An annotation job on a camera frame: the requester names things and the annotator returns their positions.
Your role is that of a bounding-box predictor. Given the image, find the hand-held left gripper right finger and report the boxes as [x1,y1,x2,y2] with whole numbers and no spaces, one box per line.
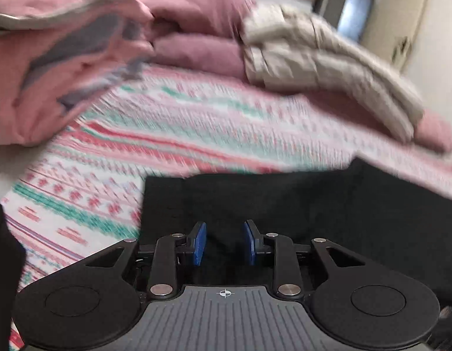
[243,219,373,301]

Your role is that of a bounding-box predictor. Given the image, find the pink and grey duvet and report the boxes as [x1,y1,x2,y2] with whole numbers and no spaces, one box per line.
[0,0,170,147]

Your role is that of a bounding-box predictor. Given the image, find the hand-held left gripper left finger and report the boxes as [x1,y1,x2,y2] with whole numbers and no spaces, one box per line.
[76,221,208,301]

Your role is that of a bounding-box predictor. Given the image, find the door handle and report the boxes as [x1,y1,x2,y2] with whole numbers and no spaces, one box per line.
[392,36,414,63]

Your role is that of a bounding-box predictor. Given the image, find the striped blanket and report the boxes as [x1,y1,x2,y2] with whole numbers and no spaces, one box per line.
[242,3,426,144]

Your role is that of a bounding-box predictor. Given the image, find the black pants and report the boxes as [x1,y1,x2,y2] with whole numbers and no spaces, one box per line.
[137,156,452,302]

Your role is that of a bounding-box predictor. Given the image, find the frosted glass window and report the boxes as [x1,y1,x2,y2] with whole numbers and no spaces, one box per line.
[337,0,373,42]

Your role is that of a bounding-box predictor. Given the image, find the folded black cloth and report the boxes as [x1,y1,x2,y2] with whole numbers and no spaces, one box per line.
[0,190,28,351]

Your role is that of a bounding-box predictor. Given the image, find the patterned bed sheet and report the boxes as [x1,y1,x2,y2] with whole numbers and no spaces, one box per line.
[0,62,452,351]

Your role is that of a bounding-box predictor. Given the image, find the cream room door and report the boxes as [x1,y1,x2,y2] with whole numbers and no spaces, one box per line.
[360,0,433,78]

